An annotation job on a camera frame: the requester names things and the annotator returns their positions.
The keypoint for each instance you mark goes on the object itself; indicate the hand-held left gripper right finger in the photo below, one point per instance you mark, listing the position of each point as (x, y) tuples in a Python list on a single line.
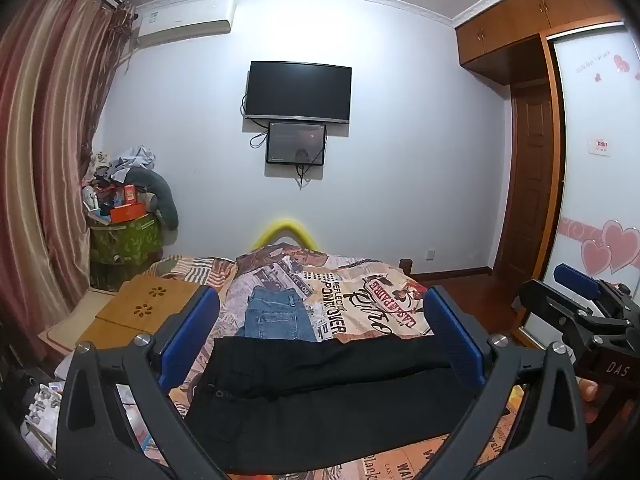
[(450, 335)]

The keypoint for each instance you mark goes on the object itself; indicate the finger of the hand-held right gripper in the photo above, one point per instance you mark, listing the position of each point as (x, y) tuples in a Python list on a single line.
[(575, 280), (555, 300)]

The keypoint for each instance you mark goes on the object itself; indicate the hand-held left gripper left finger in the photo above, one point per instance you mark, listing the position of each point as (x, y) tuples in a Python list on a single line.
[(192, 330)]

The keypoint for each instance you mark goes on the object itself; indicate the black pants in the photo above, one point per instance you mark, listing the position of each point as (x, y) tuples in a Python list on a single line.
[(320, 385)]

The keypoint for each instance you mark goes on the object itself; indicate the person's right hand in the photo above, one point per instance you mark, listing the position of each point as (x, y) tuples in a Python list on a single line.
[(590, 405)]

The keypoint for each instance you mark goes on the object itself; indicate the wooden lap table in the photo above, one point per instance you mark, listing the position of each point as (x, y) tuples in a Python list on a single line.
[(135, 305)]

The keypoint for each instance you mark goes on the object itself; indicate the blue jeans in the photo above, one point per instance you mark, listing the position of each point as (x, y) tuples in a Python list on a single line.
[(275, 315)]

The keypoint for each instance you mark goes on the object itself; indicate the printed blanket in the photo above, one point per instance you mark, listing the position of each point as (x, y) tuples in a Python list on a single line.
[(360, 300)]

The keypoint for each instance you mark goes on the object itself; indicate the green storage box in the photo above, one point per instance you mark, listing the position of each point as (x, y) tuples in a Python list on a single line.
[(127, 242)]

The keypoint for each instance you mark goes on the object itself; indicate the brown wooden door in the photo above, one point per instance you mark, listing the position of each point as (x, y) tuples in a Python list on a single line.
[(535, 170)]

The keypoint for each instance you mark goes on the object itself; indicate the beige mat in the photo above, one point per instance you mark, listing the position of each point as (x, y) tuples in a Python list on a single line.
[(65, 325)]

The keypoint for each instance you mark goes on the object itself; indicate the orange box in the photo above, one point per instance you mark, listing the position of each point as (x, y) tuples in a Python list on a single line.
[(127, 212)]

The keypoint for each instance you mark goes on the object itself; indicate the grey neck pillow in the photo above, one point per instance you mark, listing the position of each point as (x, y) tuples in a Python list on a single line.
[(162, 190)]

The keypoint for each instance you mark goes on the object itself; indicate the small red box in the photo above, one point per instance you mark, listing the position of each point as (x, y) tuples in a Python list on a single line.
[(130, 194)]

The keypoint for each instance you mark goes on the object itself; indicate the pile of clothes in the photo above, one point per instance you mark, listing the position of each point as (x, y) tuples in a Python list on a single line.
[(127, 160)]

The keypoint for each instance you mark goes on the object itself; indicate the small black monitor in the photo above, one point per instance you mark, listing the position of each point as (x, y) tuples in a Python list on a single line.
[(296, 142)]

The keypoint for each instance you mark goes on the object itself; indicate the striped red curtain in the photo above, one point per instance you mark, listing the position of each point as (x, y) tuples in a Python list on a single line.
[(45, 135)]

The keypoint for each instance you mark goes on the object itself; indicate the wooden overhead cabinet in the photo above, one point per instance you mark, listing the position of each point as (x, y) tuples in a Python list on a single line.
[(520, 20)]

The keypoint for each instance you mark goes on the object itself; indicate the white air conditioner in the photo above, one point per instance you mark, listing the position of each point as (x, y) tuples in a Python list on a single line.
[(185, 17)]

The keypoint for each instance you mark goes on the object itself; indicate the yellow curved bed rail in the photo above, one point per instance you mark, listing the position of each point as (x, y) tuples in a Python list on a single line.
[(286, 227)]

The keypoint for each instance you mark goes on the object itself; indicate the black wall television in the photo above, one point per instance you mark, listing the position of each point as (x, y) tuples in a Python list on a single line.
[(297, 90)]

